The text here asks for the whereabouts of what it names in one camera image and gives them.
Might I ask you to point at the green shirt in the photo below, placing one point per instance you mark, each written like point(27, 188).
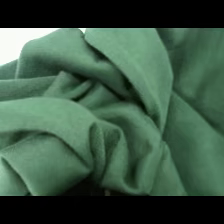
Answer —
point(126, 110)

